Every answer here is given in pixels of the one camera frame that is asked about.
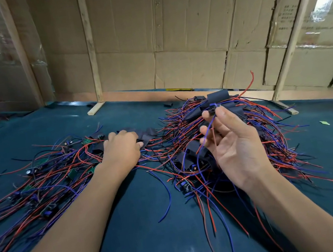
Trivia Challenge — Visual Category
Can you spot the person's right hand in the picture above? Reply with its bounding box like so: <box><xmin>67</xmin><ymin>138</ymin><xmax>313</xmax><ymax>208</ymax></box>
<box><xmin>194</xmin><ymin>98</ymin><xmax>278</xmax><ymax>199</ymax></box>

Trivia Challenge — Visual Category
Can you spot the person's left hand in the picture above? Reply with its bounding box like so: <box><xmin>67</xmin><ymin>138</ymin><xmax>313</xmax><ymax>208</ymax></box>
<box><xmin>89</xmin><ymin>126</ymin><xmax>150</xmax><ymax>185</ymax></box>

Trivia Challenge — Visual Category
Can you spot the pile of black sleeve pieces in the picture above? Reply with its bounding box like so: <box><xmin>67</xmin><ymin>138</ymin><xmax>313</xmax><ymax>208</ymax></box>
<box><xmin>89</xmin><ymin>123</ymin><xmax>161</xmax><ymax>157</ymax></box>

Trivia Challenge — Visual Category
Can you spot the pile of sleeved wired boards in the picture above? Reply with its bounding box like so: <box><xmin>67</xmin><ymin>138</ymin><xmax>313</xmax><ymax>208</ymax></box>
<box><xmin>132</xmin><ymin>59</ymin><xmax>333</xmax><ymax>252</ymax></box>

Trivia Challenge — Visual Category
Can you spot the pile of unsleeved wired boards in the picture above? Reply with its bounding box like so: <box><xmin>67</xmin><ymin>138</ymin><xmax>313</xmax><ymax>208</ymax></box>
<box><xmin>0</xmin><ymin>120</ymin><xmax>143</xmax><ymax>252</ymax></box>

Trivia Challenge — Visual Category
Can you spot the person's right forearm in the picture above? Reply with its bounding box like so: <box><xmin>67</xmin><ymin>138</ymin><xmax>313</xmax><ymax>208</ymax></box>
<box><xmin>243</xmin><ymin>155</ymin><xmax>333</xmax><ymax>252</ymax></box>

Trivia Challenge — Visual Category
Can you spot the person's left forearm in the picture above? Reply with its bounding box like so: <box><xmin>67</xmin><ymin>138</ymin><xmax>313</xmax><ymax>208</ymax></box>
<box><xmin>0</xmin><ymin>163</ymin><xmax>134</xmax><ymax>252</ymax></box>

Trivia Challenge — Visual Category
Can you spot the wooden ledge board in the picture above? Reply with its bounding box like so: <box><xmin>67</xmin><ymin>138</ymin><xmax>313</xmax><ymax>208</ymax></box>
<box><xmin>54</xmin><ymin>49</ymin><xmax>333</xmax><ymax>144</ymax></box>

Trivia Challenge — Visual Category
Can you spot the yellow strip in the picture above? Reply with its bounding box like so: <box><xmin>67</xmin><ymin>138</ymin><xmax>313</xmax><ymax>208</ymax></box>
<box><xmin>166</xmin><ymin>85</ymin><xmax>194</xmax><ymax>95</ymax></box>

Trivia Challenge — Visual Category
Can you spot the loose blue wire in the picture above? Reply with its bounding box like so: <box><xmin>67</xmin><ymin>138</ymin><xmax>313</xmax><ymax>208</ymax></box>
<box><xmin>150</xmin><ymin>168</ymin><xmax>176</xmax><ymax>224</ymax></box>

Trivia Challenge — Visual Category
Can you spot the thin wooden post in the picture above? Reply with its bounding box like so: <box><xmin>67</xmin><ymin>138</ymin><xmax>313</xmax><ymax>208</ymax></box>
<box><xmin>69</xmin><ymin>0</ymin><xmax>107</xmax><ymax>117</ymax></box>

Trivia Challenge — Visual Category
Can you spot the pale slanted wooden post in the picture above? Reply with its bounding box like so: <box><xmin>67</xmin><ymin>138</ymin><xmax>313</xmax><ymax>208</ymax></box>
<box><xmin>257</xmin><ymin>0</ymin><xmax>333</xmax><ymax>118</ymax></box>

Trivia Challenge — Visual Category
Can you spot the wide wooden post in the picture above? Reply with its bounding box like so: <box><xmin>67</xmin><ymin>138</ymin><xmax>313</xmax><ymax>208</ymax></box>
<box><xmin>0</xmin><ymin>0</ymin><xmax>46</xmax><ymax>113</ymax></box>

